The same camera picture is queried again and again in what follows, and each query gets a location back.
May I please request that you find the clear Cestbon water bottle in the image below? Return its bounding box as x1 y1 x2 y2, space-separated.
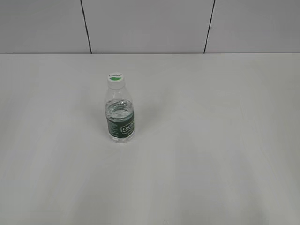
105 87 135 143

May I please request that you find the white green bottle cap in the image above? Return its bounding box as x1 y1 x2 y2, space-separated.
107 72 125 90

